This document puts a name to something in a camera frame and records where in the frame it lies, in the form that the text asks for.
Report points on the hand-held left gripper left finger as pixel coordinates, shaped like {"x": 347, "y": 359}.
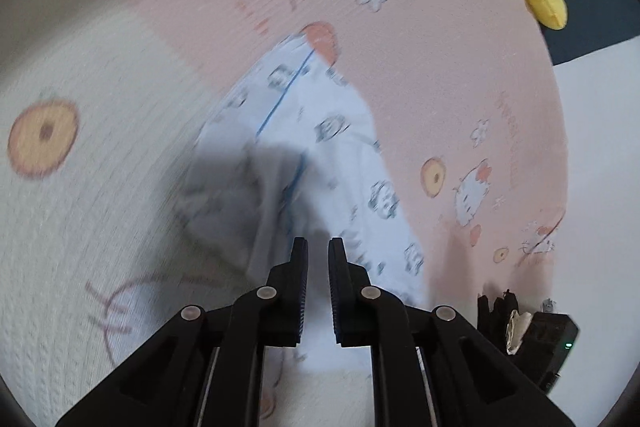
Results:
{"x": 295, "y": 307}

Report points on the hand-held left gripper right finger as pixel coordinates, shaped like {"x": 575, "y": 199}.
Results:
{"x": 340, "y": 302}

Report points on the cartoon print pajama pants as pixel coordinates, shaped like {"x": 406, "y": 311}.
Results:
{"x": 340, "y": 147}

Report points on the cream fluffy item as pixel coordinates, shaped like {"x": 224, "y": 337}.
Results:
{"x": 515, "y": 329}

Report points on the grey patterned item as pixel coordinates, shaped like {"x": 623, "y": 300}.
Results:
{"x": 549, "y": 306}

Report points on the black fabric item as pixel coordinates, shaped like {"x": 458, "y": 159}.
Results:
{"x": 492, "y": 317}

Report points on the pink and cream printed blanket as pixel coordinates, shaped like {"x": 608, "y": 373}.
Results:
{"x": 150, "y": 32}

